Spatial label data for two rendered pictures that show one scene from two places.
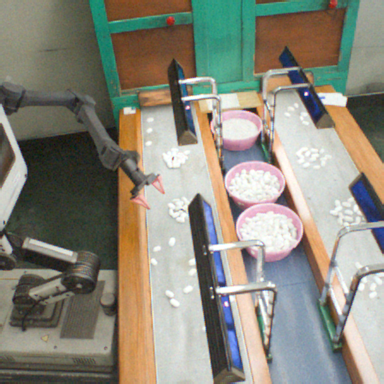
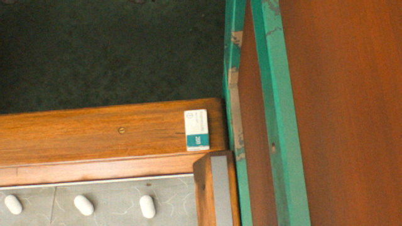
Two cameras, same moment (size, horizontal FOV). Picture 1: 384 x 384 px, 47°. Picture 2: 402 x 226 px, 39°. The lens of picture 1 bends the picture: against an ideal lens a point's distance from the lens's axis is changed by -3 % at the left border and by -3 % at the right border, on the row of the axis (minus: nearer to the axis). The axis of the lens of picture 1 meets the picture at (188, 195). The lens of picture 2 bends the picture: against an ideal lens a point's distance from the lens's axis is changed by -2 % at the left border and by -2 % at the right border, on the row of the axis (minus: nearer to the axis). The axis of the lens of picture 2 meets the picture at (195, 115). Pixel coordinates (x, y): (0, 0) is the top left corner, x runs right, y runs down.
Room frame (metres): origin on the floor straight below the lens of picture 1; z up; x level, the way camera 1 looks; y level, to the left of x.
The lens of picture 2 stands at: (2.16, -0.02, 1.61)
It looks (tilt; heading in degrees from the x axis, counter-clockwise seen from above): 69 degrees down; 91
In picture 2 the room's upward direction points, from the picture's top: 4 degrees counter-clockwise
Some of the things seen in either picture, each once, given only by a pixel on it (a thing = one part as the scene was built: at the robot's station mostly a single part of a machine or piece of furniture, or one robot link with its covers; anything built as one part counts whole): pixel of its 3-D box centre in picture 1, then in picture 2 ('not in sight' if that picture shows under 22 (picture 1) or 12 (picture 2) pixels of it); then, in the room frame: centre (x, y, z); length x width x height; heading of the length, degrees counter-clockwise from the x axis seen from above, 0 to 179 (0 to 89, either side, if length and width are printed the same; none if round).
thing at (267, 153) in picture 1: (285, 117); not in sight; (1.75, -0.49, 0.90); 0.20 x 0.19 x 0.45; 2
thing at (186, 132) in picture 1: (180, 97); not in sight; (1.74, -0.01, 1.08); 0.62 x 0.08 x 0.07; 2
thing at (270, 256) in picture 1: (268, 234); not in sight; (1.20, -0.31, 0.72); 0.27 x 0.27 x 0.10
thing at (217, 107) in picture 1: (201, 128); not in sight; (1.74, -0.09, 0.90); 0.20 x 0.19 x 0.45; 2
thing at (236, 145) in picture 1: (237, 131); not in sight; (1.92, -0.28, 0.72); 0.27 x 0.27 x 0.10
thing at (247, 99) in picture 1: (229, 101); not in sight; (2.14, -0.28, 0.77); 0.33 x 0.15 x 0.01; 92
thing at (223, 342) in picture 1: (212, 275); not in sight; (0.77, -0.04, 1.08); 0.62 x 0.08 x 0.07; 2
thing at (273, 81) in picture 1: (287, 81); not in sight; (2.20, -0.61, 0.83); 0.30 x 0.06 x 0.07; 92
